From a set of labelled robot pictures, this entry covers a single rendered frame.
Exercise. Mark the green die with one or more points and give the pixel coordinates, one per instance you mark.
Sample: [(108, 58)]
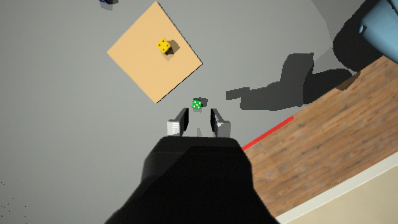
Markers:
[(196, 103)]

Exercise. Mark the tan flat mat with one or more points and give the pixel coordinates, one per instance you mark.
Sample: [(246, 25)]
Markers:
[(137, 54)]

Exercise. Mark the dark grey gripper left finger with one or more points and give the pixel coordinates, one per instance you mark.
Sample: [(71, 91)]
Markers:
[(177, 126)]

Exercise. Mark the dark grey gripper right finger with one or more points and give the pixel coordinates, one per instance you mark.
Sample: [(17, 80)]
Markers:
[(220, 127)]

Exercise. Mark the yellow die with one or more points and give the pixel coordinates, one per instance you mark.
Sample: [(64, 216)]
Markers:
[(164, 46)]

